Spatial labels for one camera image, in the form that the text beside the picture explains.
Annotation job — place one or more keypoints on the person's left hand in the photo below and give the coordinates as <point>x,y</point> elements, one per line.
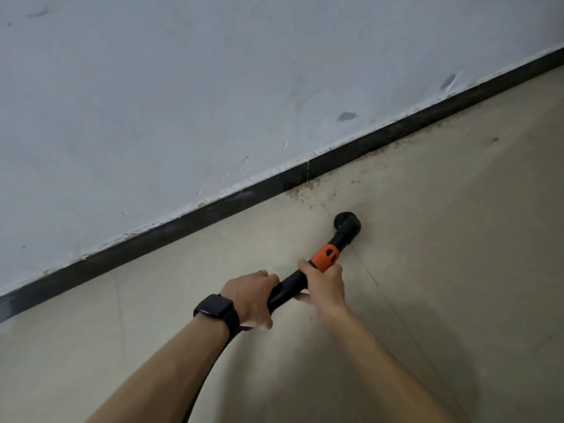
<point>249,297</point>

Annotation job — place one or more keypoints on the person's right hand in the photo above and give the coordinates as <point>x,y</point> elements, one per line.
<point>326,290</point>

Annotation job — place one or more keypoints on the person's left forearm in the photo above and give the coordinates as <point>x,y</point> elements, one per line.
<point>163,374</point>

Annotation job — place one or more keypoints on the person's right forearm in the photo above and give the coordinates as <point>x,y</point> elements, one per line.
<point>387,370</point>

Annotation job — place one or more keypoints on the black smartwatch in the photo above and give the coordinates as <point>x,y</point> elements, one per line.
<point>218,308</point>

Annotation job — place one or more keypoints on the black baseboard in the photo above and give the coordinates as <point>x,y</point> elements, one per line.
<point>220,209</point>

